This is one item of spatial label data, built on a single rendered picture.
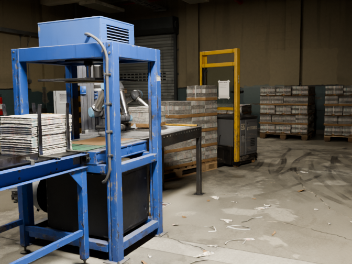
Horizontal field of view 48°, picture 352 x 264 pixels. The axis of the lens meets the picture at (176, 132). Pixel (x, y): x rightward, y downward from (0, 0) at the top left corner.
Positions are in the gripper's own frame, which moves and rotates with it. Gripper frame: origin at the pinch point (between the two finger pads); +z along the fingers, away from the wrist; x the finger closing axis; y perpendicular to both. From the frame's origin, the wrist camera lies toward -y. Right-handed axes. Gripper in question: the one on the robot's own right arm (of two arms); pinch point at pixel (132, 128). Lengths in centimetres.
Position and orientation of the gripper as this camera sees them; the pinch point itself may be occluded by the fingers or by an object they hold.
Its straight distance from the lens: 453.5
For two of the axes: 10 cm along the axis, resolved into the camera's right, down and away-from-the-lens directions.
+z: 4.5, -1.0, 8.9
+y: -0.1, -9.9, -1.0
